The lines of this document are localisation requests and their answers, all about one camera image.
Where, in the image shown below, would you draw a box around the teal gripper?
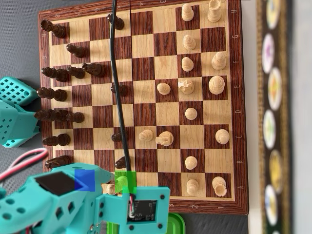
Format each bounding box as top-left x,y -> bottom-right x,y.
34,163 -> 130,234

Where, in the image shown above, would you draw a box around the light wooden queen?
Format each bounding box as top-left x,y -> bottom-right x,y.
101,183 -> 118,195

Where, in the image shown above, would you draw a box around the wooden chess board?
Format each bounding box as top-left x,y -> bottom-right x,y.
38,0 -> 250,216

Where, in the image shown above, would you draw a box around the dark wooden pawn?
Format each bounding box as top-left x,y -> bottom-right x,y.
65,112 -> 85,123
67,66 -> 86,79
66,43 -> 85,59
114,156 -> 132,169
106,13 -> 125,31
111,84 -> 128,97
111,131 -> 130,143

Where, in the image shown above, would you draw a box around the light wooden pawn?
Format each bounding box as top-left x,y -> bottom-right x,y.
181,57 -> 195,73
156,82 -> 171,96
182,35 -> 196,51
186,179 -> 200,195
184,107 -> 198,120
181,2 -> 195,22
184,156 -> 198,171
138,129 -> 155,142

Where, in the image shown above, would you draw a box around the dark wooden knight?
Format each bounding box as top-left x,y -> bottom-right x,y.
82,62 -> 107,78
44,156 -> 71,169

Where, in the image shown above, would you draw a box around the light wooden knight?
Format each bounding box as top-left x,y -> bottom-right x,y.
177,79 -> 195,96
155,131 -> 174,147

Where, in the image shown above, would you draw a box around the dark wooden bishop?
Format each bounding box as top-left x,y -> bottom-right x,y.
42,133 -> 71,147
40,67 -> 70,83

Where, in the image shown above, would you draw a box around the green plastic tray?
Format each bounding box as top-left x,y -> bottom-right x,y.
106,212 -> 186,234

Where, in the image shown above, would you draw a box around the dark wooden queen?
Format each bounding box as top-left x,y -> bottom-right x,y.
34,109 -> 69,122

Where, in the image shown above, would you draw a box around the dark wooden king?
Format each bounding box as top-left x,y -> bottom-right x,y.
37,87 -> 68,102

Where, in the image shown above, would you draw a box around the light wooden rook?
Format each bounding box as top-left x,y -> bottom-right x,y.
211,175 -> 228,197
207,0 -> 223,23

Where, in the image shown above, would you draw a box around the light wooden bishop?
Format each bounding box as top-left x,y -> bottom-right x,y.
211,51 -> 227,71
214,128 -> 230,145

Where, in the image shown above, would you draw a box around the light wooden king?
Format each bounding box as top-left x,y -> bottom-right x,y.
208,75 -> 225,95

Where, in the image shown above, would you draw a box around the dark wooden rook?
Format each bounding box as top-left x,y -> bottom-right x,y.
40,19 -> 67,39

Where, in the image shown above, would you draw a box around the black gold ornate box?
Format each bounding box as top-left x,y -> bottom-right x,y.
255,0 -> 294,234

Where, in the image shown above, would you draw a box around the short red white camera wires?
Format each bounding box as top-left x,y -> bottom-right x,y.
128,194 -> 136,218

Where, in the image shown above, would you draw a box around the teal mounted wrist camera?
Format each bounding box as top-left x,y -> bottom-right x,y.
96,186 -> 171,233

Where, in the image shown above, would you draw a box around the red white black servo wires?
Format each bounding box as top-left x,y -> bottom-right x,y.
0,148 -> 49,182

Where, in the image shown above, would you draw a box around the black camera cable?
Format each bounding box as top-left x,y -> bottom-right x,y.
109,0 -> 134,195

